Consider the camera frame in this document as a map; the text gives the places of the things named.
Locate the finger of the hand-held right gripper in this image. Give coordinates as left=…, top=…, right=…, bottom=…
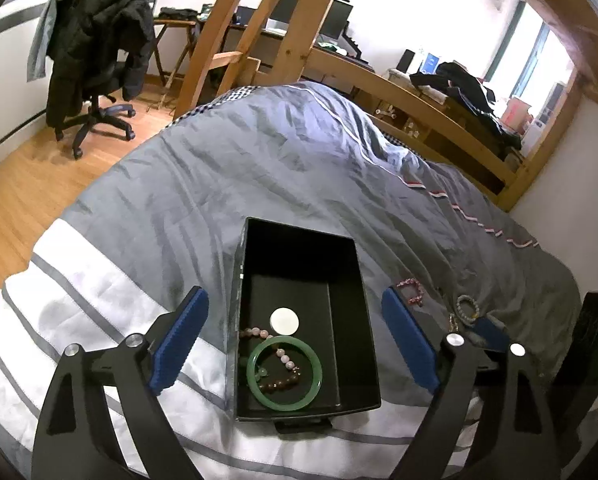
left=466, top=316, right=512, bottom=356

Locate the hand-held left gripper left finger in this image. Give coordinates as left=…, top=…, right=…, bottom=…
left=32, top=286, right=210, bottom=480

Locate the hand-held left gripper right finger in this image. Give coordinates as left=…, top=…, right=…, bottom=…
left=381, top=287, right=562, bottom=480

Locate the red bead bracelet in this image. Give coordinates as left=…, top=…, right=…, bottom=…
left=396, top=278, right=426, bottom=307

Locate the grey-green bead bracelet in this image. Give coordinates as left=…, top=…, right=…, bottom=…
left=455, top=294, right=481, bottom=322

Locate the black jewelry box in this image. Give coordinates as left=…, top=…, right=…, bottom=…
left=226, top=217, right=382, bottom=433

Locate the green jade bangle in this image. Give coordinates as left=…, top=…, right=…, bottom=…
left=246, top=337, right=323, bottom=412

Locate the white round disc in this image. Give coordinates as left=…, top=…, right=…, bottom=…
left=270, top=307, right=300, bottom=335

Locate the grey white striped duvet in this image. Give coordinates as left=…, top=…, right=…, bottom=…
left=0, top=82, right=582, bottom=480

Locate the pink box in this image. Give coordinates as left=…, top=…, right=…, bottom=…
left=499, top=97, right=532, bottom=133

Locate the black office chair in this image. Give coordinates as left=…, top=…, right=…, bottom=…
left=46, top=57, right=137, bottom=161

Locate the black white checked bed sheet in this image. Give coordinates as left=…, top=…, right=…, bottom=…
left=171, top=85, right=262, bottom=131

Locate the pile of black clothes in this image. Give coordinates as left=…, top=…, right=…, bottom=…
left=410, top=61, right=522, bottom=147

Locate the window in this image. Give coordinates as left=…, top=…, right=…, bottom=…
left=489, top=0, right=580, bottom=121

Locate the white wardrobe with dark stripes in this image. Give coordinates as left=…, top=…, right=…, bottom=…
left=0, top=0, right=170, bottom=158

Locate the wooden ladder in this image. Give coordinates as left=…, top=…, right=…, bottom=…
left=171, top=0, right=305, bottom=118

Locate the wooden folding table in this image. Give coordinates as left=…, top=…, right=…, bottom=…
left=151, top=17, right=200, bottom=88

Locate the dark desk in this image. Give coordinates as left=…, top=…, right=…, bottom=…
left=199, top=20, right=375, bottom=78

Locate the blue-grey garment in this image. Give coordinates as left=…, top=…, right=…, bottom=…
left=26, top=0, right=105, bottom=81

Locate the black puffer jacket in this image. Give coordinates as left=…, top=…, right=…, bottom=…
left=46, top=0, right=155, bottom=128

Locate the black cloth bundle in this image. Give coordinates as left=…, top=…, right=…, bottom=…
left=158, top=6, right=200, bottom=22

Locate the black computer monitor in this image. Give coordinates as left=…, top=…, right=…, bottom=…
left=319, top=0, right=355, bottom=43
left=268, top=0, right=305, bottom=25

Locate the pink bead bracelet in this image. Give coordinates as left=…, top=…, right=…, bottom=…
left=239, top=327, right=302, bottom=376

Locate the brown bead bracelet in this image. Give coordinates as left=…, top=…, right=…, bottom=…
left=259, top=372, right=305, bottom=395

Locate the wooden bunk bed frame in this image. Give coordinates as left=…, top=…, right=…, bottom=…
left=244, top=0, right=598, bottom=211

